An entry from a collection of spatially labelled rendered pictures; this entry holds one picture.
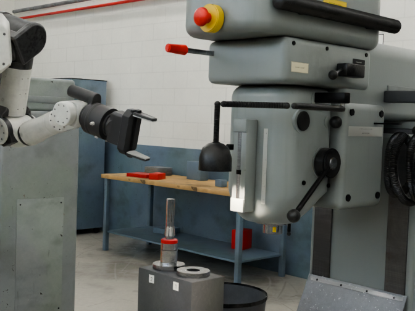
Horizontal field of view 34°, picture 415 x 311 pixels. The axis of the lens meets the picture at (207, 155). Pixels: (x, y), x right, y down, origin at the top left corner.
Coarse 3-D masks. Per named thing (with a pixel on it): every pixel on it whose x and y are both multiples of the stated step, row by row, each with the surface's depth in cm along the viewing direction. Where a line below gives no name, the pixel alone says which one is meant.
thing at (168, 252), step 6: (162, 246) 189; (168, 246) 188; (174, 246) 188; (162, 252) 189; (168, 252) 188; (174, 252) 189; (162, 258) 189; (168, 258) 188; (174, 258) 189; (162, 264) 189; (168, 264) 188; (174, 264) 189
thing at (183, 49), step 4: (168, 44) 151; (172, 44) 151; (176, 44) 152; (180, 44) 153; (184, 44) 154; (168, 48) 150; (172, 48) 151; (176, 48) 151; (180, 48) 152; (184, 48) 153; (188, 48) 155; (192, 48) 156; (172, 52) 152; (176, 52) 152; (180, 52) 153; (184, 52) 153; (188, 52) 155; (192, 52) 156; (196, 52) 156; (200, 52) 157; (204, 52) 158; (208, 52) 159; (212, 52) 160
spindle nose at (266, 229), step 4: (264, 228) 163; (268, 228) 162; (272, 228) 162; (276, 228) 162; (280, 228) 163; (264, 232) 163; (268, 232) 162; (272, 232) 162; (276, 232) 162; (280, 232) 163
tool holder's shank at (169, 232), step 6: (168, 204) 189; (174, 204) 189; (168, 210) 189; (174, 210) 189; (168, 216) 189; (174, 216) 190; (168, 222) 189; (168, 228) 189; (174, 228) 190; (168, 234) 189; (174, 234) 189
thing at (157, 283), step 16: (144, 272) 189; (160, 272) 185; (176, 272) 186; (192, 272) 180; (208, 272) 181; (144, 288) 189; (160, 288) 184; (176, 288) 179; (192, 288) 175; (208, 288) 179; (144, 304) 189; (160, 304) 184; (176, 304) 179; (192, 304) 176; (208, 304) 180
